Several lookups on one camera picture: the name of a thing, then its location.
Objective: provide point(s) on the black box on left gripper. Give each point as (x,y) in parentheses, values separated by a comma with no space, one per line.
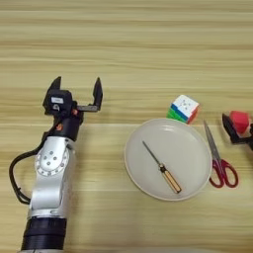
(58,107)

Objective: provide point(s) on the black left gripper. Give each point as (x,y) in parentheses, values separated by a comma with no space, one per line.
(67,126)

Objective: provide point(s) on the small red cube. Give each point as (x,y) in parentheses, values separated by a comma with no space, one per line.
(239,121)

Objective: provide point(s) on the round beige plate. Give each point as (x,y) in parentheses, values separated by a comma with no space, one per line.
(187,154)

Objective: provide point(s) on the multicoloured puzzle cube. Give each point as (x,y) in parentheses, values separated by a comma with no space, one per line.
(184,108)

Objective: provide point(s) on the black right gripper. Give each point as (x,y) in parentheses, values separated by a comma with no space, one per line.
(250,143)

